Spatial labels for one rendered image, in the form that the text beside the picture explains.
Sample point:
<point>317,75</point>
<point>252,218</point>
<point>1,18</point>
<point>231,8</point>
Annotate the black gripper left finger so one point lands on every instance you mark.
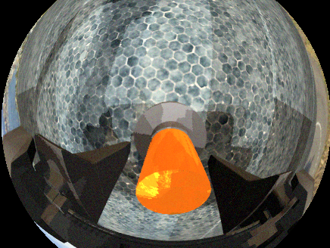
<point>91,175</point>

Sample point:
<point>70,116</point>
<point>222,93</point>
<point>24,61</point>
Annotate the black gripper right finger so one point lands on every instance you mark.
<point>238,193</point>

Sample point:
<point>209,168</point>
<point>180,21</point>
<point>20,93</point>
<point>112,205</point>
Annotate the orange knob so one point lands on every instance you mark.
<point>173,179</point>

